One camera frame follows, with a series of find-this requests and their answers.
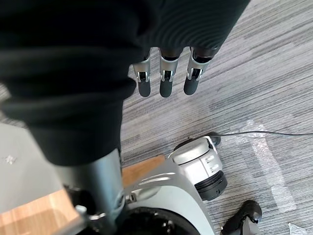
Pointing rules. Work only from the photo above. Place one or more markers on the white bed sheet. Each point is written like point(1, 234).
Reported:
point(22, 166)

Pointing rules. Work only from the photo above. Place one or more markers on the small clear plastic scrap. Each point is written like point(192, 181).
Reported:
point(300, 228)

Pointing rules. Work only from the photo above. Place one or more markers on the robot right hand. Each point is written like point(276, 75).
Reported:
point(73, 61)

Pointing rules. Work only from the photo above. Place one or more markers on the clear bubble wrap sheet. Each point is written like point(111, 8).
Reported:
point(266, 156)

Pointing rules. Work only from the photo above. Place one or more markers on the robot dark foot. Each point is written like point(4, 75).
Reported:
point(244, 218)

